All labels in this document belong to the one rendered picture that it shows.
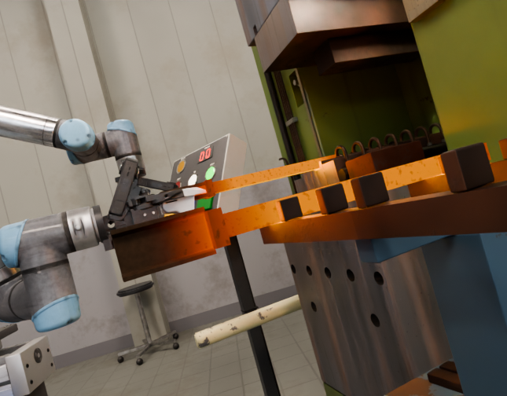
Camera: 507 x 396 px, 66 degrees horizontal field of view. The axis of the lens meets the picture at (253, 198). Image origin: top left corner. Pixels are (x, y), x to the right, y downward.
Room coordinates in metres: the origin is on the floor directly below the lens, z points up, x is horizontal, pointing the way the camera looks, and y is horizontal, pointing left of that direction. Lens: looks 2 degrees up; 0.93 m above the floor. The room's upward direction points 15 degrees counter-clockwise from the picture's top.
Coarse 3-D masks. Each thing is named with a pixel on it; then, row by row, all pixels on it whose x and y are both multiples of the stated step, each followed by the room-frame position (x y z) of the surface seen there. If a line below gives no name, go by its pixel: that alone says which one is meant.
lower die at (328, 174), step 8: (424, 136) 0.97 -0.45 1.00; (432, 136) 0.92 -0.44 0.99; (440, 136) 0.93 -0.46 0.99; (392, 144) 0.94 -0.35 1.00; (400, 144) 0.88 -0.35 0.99; (424, 144) 0.91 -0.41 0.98; (432, 144) 0.91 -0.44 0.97; (360, 152) 0.90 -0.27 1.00; (368, 152) 0.85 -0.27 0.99; (328, 160) 0.87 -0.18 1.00; (336, 160) 0.82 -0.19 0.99; (344, 160) 0.83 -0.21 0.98; (320, 168) 0.87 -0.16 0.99; (328, 168) 0.85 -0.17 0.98; (336, 168) 0.82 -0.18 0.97; (304, 176) 0.95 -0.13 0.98; (312, 176) 0.92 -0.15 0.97; (320, 176) 0.88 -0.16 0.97; (328, 176) 0.85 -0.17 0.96; (336, 176) 0.82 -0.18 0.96; (296, 184) 1.00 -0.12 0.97; (304, 184) 0.96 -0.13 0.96; (312, 184) 0.92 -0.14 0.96; (320, 184) 0.89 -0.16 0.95; (328, 184) 0.86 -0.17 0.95
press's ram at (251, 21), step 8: (240, 0) 1.02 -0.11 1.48; (248, 0) 0.98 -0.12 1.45; (256, 0) 0.94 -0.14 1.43; (264, 0) 0.91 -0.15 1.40; (272, 0) 0.88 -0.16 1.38; (240, 8) 1.03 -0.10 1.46; (248, 8) 0.99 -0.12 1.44; (256, 8) 0.95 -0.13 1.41; (264, 8) 0.92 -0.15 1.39; (272, 8) 0.89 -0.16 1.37; (240, 16) 1.05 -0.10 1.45; (248, 16) 1.00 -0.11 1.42; (256, 16) 0.96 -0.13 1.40; (264, 16) 0.93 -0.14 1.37; (248, 24) 1.01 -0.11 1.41; (256, 24) 0.97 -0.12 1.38; (248, 32) 1.02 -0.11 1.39; (256, 32) 1.00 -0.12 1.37; (248, 40) 1.04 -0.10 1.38
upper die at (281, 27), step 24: (288, 0) 0.82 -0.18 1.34; (312, 0) 0.84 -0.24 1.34; (336, 0) 0.86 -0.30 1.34; (360, 0) 0.88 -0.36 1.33; (384, 0) 0.91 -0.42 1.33; (264, 24) 0.94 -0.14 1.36; (288, 24) 0.84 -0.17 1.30; (312, 24) 0.83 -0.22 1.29; (336, 24) 0.86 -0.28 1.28; (360, 24) 0.88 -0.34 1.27; (384, 24) 0.91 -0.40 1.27; (408, 24) 0.95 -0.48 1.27; (264, 48) 0.97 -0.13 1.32; (288, 48) 0.89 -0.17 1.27; (312, 48) 0.93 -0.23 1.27; (264, 72) 1.01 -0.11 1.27
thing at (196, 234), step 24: (408, 168) 0.43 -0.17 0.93; (432, 168) 0.45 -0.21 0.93; (312, 192) 0.39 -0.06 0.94; (168, 216) 0.34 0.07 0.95; (192, 216) 0.35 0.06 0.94; (216, 216) 0.34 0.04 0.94; (240, 216) 0.36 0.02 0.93; (264, 216) 0.37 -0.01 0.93; (120, 240) 0.33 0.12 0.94; (144, 240) 0.34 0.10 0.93; (168, 240) 0.34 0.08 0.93; (192, 240) 0.35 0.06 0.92; (216, 240) 0.34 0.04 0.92; (120, 264) 0.33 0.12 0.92; (144, 264) 0.33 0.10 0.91; (168, 264) 0.33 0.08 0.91
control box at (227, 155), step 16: (208, 144) 1.36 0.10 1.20; (224, 144) 1.28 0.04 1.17; (240, 144) 1.30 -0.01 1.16; (176, 160) 1.50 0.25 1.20; (192, 160) 1.41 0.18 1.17; (208, 160) 1.32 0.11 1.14; (224, 160) 1.25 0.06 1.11; (240, 160) 1.29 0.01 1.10; (176, 176) 1.46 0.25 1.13; (224, 176) 1.23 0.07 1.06; (224, 192) 1.21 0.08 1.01; (240, 192) 1.26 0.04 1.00; (224, 208) 1.20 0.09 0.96
